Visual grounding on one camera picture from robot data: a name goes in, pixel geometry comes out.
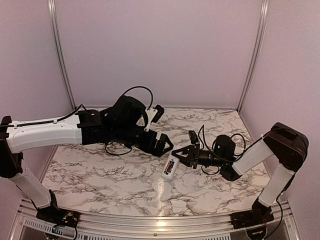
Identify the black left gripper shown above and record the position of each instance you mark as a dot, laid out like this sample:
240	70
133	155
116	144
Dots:
158	150

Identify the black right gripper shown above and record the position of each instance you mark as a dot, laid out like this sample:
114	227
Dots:
193	155

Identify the white remote control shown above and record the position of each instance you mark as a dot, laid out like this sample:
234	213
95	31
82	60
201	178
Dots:
171	175

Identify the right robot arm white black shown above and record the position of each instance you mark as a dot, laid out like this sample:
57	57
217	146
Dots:
289	146

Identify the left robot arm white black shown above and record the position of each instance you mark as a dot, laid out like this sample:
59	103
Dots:
127	122

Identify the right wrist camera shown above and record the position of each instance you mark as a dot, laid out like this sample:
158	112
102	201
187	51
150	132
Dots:
194	140

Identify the front aluminium rail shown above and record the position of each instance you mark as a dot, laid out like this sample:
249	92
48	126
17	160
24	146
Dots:
101	226

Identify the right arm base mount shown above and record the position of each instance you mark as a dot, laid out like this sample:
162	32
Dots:
253	217

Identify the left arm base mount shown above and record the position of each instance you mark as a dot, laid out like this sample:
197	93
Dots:
60	216

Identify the left aluminium frame post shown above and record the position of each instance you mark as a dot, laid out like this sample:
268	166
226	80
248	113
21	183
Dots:
59	52

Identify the aluminium frame post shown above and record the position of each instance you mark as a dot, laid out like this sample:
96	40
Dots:
260	33
59	52

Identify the right aluminium frame post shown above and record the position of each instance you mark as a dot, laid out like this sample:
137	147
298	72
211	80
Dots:
260	33

